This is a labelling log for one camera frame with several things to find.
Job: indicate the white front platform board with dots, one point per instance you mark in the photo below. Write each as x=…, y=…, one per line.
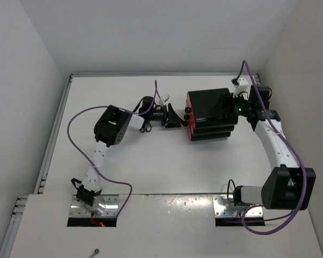
x=154, y=226

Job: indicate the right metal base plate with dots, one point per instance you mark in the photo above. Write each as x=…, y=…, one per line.
x=224, y=209

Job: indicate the pink top drawer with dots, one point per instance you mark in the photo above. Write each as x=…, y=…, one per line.
x=188, y=107

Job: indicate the metal base plate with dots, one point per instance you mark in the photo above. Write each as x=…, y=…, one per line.
x=104, y=206
x=224, y=209

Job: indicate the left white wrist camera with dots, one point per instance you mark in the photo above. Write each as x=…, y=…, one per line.
x=164, y=99

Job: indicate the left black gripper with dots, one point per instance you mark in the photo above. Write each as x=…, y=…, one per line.
x=170, y=119

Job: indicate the black handled scissors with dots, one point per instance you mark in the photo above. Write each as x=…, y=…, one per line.
x=146, y=127

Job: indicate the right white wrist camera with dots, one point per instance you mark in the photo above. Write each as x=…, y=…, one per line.
x=240, y=85

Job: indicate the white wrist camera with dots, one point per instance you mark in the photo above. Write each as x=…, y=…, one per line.
x=164, y=99
x=240, y=85

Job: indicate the black drawer cabinet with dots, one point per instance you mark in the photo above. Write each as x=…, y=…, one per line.
x=202, y=113

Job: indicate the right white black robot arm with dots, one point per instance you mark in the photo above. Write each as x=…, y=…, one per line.
x=289, y=185

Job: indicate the small metal wrench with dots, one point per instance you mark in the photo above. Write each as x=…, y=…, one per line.
x=95, y=252

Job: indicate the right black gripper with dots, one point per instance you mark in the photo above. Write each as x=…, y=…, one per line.
x=224, y=105

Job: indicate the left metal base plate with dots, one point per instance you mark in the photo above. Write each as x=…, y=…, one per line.
x=104, y=206

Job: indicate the pink drawer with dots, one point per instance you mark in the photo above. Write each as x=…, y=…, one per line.
x=190, y=130
x=188, y=107
x=188, y=120

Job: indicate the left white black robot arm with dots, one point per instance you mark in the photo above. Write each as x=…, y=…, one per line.
x=110, y=130

